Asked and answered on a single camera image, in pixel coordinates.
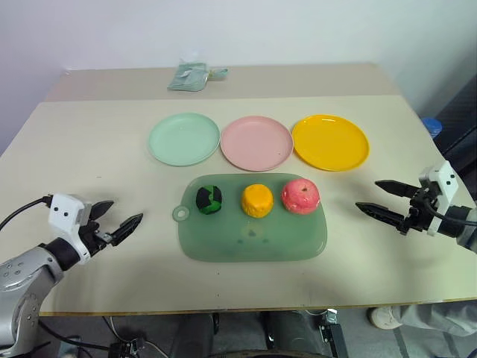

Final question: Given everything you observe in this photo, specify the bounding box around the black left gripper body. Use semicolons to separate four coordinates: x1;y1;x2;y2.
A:
77;221;113;259

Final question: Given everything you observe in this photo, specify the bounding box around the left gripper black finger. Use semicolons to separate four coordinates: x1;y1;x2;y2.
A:
87;200;116;224
110;213;145;247

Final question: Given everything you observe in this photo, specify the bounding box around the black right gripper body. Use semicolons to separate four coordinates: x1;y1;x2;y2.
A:
397;186;440;236

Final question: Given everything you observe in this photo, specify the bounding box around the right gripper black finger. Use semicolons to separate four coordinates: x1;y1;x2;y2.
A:
374;180;420;198
355;201;407;232

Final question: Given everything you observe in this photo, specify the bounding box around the yellow plate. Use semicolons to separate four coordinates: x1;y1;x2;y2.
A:
291;113;371;172

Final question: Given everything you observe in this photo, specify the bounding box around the green black ball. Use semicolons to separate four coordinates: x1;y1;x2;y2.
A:
195;184;224;216

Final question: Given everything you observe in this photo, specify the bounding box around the mint green plate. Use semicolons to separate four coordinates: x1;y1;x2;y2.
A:
148;113;221;168

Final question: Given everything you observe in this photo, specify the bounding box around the yellow fruit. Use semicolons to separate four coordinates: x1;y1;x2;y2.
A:
240;183;275;219

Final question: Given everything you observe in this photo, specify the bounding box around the pink plate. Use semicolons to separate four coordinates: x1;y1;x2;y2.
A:
219;115;294;172

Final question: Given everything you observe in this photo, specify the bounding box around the blue bottle cap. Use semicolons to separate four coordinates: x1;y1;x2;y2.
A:
422;117;443;139

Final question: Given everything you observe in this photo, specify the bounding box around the pink apple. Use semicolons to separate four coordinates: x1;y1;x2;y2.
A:
280;178;322;216

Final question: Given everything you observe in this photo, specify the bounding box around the black case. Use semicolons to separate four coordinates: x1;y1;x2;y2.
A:
434;74;477;176

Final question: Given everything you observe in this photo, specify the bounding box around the white shoe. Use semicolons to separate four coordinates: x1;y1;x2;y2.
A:
367;305;403;330

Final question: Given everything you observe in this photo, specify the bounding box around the grey trouser leg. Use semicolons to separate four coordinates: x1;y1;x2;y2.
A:
391;300;477;358

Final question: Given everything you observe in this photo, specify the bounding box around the black plug box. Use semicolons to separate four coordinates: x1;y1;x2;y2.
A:
107;337;146;358

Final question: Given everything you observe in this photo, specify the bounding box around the translucent green cutting board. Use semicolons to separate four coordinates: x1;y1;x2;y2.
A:
171;172;329;263

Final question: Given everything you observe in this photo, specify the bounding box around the green packet in plastic bag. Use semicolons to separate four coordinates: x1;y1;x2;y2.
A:
166;59;209;92

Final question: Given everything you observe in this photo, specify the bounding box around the small green wrapped item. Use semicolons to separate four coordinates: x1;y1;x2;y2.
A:
206;66;230;81

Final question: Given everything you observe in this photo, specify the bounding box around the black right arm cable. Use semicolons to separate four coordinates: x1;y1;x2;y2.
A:
423;197;477;227

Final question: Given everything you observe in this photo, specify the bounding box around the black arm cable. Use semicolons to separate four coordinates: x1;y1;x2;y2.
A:
423;197;477;227
0;195;53;233

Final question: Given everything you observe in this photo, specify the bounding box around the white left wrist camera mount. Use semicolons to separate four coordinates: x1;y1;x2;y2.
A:
48;192;93;265

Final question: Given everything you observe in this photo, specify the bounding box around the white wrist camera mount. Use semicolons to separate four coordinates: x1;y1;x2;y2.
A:
48;192;93;265
417;160;459;238

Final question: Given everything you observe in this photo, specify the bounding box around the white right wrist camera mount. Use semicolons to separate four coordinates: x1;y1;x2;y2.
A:
417;160;459;238

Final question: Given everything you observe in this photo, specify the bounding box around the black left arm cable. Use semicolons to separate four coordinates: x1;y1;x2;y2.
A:
0;195;53;233

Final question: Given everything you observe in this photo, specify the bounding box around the black floor cable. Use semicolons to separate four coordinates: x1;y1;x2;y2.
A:
37;316;124;354

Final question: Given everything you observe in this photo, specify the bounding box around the black metal bracket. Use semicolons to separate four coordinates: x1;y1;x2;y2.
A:
318;308;350;358

